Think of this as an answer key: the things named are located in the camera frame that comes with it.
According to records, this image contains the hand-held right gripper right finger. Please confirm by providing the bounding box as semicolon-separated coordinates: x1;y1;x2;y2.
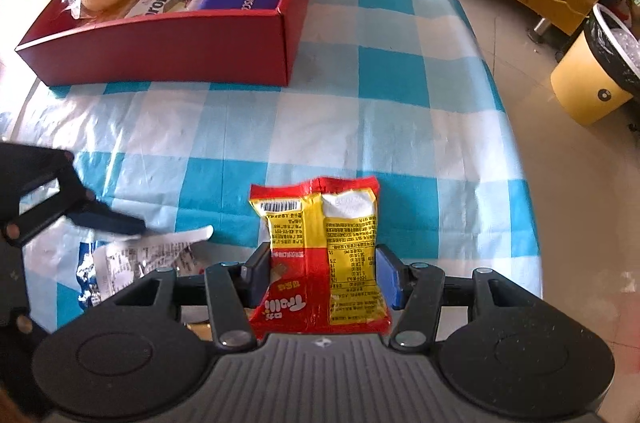
375;244;538;351

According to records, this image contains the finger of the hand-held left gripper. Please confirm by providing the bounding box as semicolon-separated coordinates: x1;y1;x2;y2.
0;141;147;249

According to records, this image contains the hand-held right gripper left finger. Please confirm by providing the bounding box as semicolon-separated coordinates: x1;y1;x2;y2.
102;243;273;350

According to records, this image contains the white blue snack packet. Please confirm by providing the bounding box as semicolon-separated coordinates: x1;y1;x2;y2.
75;224;216;310

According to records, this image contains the red yellow gummy packet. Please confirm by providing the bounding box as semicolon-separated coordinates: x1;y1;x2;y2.
247;175;393;335

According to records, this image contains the red cardboard box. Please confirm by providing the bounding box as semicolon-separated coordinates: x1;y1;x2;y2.
15;0;326;88

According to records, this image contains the white green snack packet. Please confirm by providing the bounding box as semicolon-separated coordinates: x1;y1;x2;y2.
120;0;198;20

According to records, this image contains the blue white checkered tablecloth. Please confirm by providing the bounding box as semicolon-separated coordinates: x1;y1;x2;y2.
0;0;545;423

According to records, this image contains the yellow trash bin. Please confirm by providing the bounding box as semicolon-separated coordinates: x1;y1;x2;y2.
550;3;640;127

